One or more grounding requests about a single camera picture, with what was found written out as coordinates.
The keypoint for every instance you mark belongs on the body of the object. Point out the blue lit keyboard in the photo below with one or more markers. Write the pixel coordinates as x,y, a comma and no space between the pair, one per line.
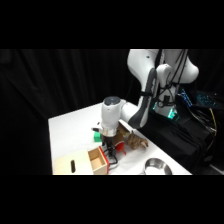
205,98

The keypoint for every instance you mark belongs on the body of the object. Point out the metal bowl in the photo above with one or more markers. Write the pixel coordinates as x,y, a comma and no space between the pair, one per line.
157,165

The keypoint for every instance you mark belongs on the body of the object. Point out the green cube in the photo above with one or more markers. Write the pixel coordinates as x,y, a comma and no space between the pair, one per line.
97,136

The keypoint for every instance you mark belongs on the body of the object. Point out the green base light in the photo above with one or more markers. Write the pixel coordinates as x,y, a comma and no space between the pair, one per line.
173,114

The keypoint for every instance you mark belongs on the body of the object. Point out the black covered robot stand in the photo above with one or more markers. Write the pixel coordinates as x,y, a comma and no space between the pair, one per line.
173,140

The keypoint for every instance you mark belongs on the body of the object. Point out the striped tiger plush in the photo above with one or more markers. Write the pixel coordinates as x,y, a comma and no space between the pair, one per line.
136,141

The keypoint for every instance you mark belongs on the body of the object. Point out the light wooden drawer box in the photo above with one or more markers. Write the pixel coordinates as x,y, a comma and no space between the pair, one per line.
68,162

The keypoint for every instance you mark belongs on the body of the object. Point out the red and white object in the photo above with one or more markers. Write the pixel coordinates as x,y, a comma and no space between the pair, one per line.
121,148

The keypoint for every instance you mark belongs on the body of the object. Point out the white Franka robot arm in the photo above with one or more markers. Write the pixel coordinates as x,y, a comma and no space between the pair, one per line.
111,113

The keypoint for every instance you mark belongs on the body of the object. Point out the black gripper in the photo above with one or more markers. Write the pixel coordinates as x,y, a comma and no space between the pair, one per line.
108,141

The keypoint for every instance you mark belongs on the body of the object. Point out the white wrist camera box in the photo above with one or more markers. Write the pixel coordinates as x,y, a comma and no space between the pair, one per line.
96,126

